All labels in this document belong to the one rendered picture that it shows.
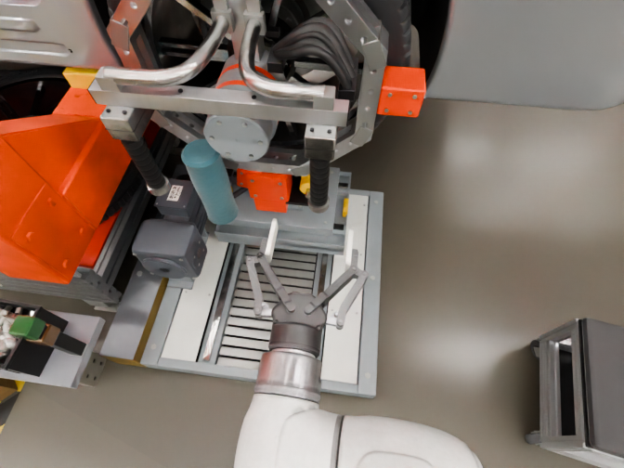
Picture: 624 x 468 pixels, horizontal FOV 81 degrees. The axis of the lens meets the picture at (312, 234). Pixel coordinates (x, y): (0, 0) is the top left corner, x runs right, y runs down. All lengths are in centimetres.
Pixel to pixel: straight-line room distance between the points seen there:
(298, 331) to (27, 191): 66
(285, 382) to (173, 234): 78
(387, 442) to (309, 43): 55
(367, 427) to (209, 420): 98
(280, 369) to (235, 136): 44
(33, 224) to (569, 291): 177
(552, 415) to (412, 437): 96
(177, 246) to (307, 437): 80
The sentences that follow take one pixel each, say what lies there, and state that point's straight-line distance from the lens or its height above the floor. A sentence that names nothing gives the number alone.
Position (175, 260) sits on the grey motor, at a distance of 118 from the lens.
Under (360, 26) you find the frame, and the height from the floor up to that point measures 100.
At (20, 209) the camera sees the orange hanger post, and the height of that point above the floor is 75.
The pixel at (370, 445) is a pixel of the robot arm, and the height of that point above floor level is 90.
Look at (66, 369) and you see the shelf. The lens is 110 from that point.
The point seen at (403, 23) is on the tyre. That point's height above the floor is 97.
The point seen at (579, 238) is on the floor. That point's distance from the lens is 195.
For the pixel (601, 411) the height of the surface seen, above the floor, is 34.
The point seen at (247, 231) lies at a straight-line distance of 144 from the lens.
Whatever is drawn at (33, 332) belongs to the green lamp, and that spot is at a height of 64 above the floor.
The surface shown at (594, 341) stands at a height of 34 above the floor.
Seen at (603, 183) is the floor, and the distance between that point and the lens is 222.
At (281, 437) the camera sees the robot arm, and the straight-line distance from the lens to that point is 49.
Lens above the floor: 137
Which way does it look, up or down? 60 degrees down
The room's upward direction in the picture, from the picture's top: straight up
